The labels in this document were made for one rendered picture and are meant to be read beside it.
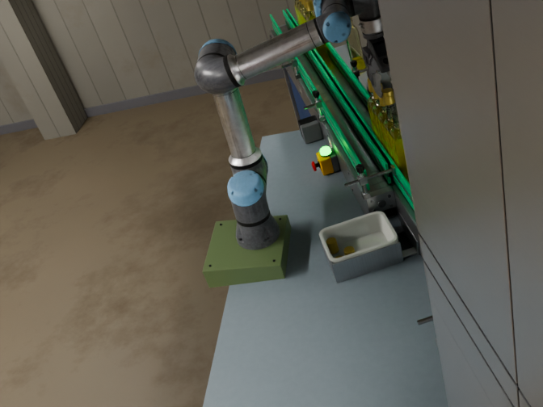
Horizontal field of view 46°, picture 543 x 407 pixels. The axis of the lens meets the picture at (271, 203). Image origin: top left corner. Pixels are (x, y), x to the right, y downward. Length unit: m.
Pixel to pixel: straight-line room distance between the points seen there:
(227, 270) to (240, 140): 0.43
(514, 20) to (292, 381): 1.40
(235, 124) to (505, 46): 1.56
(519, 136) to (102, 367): 2.83
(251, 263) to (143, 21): 3.46
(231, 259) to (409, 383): 0.74
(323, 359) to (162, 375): 1.35
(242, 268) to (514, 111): 1.58
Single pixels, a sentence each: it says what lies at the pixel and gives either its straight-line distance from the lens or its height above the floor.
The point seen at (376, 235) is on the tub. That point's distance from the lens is 2.14.
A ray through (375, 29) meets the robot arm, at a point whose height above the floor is 1.40.
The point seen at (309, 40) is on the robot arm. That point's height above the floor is 1.47.
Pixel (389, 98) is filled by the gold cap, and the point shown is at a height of 1.17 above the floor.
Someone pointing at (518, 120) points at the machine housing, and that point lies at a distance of 0.60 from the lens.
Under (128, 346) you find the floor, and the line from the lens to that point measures 3.28.
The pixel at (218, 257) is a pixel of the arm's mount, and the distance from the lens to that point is 2.16.
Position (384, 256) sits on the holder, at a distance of 2.02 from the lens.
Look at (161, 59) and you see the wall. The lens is 5.38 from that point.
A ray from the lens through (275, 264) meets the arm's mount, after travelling 2.07.
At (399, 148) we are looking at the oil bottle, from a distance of 2.05.
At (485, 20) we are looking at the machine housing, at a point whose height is 1.89.
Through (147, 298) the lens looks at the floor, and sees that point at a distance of 3.49.
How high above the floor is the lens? 2.13
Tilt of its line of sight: 34 degrees down
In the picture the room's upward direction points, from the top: 18 degrees counter-clockwise
